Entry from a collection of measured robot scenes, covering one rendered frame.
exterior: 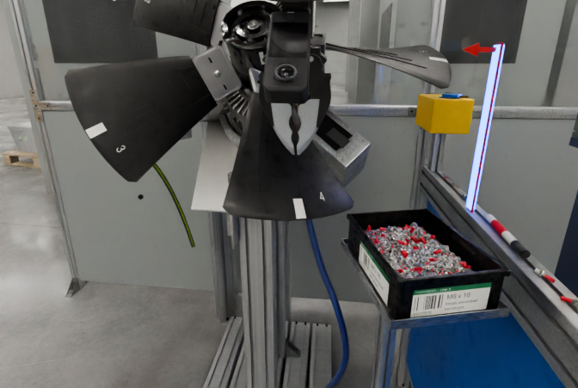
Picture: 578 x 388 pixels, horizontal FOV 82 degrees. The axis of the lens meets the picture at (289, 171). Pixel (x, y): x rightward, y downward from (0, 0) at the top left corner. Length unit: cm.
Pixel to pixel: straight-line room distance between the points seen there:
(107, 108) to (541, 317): 75
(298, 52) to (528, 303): 48
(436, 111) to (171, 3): 68
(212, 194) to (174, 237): 98
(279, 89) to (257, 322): 82
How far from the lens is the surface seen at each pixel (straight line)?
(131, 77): 68
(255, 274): 96
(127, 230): 187
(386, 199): 152
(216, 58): 68
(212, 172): 82
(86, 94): 71
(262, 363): 116
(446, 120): 96
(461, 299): 56
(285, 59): 36
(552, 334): 58
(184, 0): 82
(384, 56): 63
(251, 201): 49
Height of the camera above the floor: 115
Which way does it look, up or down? 17 degrees down
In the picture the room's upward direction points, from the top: straight up
